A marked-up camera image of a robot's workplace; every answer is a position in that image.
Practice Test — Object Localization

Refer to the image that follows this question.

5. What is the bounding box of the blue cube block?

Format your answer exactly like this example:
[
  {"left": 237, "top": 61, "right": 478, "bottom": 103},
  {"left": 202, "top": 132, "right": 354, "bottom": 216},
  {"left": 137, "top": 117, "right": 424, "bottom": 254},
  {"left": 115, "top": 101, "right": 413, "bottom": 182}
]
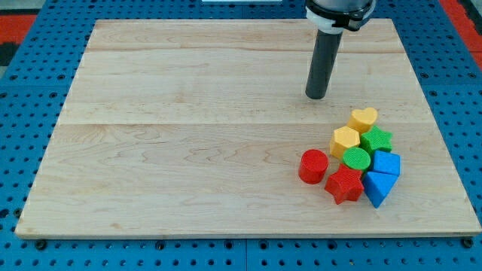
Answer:
[{"left": 371, "top": 151, "right": 401, "bottom": 176}]

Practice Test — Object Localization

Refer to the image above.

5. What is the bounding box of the wooden board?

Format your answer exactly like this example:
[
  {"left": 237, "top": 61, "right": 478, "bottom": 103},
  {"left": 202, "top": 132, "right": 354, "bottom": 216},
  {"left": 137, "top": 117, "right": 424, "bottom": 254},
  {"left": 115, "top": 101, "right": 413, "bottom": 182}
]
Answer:
[{"left": 15, "top": 19, "right": 481, "bottom": 239}]

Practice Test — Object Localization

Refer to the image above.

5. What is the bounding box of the red cylinder block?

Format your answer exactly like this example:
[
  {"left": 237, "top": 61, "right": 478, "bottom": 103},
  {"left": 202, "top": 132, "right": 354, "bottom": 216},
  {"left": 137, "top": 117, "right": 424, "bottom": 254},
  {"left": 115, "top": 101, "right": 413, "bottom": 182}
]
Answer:
[{"left": 298, "top": 149, "right": 329, "bottom": 184}]

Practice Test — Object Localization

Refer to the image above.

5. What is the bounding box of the yellow hexagon block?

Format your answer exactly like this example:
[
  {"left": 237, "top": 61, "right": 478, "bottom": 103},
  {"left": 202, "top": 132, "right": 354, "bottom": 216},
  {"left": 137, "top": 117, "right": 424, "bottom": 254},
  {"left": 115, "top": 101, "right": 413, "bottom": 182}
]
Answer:
[{"left": 329, "top": 126, "right": 360, "bottom": 160}]

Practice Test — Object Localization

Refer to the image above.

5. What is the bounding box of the red star block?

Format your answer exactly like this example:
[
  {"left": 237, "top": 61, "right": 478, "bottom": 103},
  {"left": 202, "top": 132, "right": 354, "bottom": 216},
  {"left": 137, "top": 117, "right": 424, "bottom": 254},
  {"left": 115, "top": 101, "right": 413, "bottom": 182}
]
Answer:
[{"left": 325, "top": 163, "right": 365, "bottom": 205}]

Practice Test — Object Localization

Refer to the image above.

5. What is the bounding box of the green cylinder block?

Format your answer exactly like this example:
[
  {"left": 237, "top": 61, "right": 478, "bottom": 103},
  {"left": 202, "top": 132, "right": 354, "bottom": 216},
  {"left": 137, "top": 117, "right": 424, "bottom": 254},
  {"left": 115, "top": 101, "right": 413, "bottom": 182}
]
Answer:
[{"left": 341, "top": 147, "right": 371, "bottom": 172}]

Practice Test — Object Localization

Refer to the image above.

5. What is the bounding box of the yellow heart block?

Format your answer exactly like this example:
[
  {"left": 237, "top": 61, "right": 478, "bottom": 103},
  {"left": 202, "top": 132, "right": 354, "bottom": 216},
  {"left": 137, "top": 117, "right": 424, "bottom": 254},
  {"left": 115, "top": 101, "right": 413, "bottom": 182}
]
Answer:
[{"left": 346, "top": 107, "right": 378, "bottom": 134}]

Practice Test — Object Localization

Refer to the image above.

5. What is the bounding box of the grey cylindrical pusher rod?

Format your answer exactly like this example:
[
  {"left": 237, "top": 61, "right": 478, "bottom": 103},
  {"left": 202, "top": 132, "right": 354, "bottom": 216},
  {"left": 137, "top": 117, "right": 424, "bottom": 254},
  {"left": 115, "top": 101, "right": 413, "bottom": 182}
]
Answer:
[{"left": 305, "top": 30, "right": 342, "bottom": 99}]

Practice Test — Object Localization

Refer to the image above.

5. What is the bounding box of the green star block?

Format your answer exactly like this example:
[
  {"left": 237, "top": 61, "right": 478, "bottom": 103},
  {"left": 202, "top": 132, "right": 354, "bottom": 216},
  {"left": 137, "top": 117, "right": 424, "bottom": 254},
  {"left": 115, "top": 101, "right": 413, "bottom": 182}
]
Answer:
[{"left": 359, "top": 126, "right": 392, "bottom": 155}]

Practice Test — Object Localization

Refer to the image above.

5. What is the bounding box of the blue triangle block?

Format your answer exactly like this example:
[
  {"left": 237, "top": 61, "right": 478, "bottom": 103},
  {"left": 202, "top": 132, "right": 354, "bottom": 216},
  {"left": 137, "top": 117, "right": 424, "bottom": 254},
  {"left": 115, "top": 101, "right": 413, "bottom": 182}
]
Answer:
[{"left": 362, "top": 172, "right": 398, "bottom": 209}]

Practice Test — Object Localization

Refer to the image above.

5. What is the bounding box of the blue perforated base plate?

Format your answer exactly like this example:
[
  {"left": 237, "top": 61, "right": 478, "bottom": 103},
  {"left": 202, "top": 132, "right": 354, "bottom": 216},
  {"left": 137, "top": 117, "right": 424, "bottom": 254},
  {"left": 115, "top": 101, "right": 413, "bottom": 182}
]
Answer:
[{"left": 1, "top": 0, "right": 481, "bottom": 270}]

